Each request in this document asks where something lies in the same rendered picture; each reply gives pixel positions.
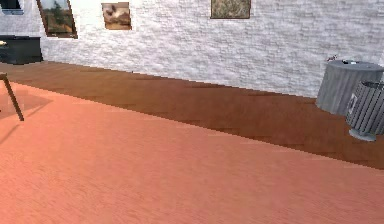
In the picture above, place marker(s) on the brown frameless wall picture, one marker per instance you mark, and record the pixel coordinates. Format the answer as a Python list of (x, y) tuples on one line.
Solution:
[(116, 16)]

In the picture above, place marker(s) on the grey slatted waste bin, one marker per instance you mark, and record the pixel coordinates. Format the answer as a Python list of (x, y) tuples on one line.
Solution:
[(366, 111)]

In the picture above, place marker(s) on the small black white object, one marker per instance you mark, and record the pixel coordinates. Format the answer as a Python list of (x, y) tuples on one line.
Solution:
[(348, 62)]

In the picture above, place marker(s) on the dark framed landscape picture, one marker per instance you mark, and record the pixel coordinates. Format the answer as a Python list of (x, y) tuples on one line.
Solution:
[(57, 16)]

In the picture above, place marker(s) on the blue framed window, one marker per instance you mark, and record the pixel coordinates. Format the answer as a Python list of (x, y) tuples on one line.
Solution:
[(12, 6)]

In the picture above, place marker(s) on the dark wooden table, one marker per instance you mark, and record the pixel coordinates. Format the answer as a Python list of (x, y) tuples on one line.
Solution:
[(13, 97)]

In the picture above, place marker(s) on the black low cabinet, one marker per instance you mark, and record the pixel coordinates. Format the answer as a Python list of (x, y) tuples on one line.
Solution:
[(20, 50)]

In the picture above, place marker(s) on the olive textured wall picture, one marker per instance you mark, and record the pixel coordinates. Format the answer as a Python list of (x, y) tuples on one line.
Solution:
[(230, 8)]

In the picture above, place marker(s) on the grey round side table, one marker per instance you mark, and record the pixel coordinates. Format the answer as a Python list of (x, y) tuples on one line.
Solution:
[(340, 86)]

